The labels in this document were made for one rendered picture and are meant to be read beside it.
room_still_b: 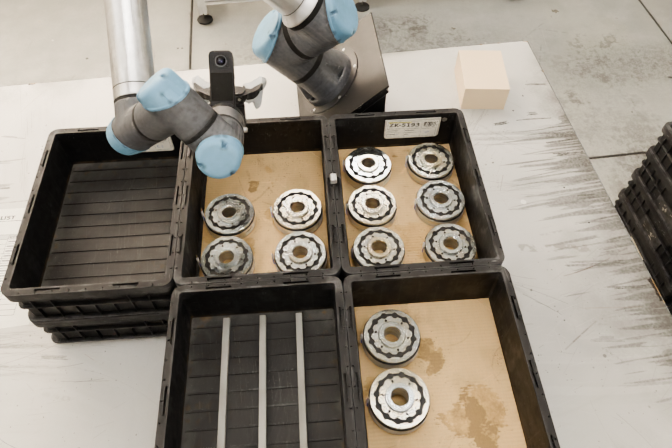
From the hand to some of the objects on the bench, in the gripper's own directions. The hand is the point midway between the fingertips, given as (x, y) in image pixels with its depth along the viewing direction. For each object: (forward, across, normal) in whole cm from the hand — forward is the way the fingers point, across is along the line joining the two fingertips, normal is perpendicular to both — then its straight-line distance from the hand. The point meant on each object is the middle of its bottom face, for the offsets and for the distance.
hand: (229, 75), depth 121 cm
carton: (+31, +68, -14) cm, 76 cm away
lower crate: (-12, -22, -40) cm, 47 cm away
